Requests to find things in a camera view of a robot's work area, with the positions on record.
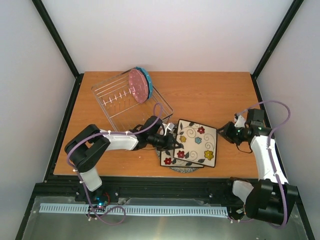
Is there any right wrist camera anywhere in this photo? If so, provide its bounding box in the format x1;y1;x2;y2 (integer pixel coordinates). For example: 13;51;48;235
234;108;265;128

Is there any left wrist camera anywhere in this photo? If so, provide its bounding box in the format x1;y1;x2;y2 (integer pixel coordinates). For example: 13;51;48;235
162;122;175;134

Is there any black aluminium frame rail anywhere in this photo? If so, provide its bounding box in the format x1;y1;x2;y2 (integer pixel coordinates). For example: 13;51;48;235
32;175;242;206

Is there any white square floral plate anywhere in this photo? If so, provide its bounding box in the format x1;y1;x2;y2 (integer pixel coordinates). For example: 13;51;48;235
173;119;218;168

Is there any grey speckled round plate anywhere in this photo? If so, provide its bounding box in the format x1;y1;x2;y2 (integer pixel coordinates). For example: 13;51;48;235
155;150;204;174

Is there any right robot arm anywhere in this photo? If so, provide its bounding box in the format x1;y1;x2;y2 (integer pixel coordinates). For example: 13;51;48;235
217;121;299;228

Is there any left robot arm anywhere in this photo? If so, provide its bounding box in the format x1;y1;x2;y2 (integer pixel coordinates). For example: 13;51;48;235
64;115;182;202

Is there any blue polka dot plate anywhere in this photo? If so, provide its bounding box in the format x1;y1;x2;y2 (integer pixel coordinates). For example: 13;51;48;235
135;66;154;99

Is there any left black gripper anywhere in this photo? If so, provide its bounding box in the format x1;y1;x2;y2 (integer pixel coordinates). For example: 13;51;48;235
147;132;181;151

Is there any pink polka dot plate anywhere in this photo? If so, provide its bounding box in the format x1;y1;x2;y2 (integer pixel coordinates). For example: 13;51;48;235
128;68;149;104

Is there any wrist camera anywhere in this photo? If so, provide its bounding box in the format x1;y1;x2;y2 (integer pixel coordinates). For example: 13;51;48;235
162;122;175;134
234;108;265;128

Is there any light blue cable duct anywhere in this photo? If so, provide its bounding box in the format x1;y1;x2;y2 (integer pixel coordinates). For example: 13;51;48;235
38;203;228;218

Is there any chrome wire dish rack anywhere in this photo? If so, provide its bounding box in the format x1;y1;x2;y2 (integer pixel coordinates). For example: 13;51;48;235
91;67;174;132

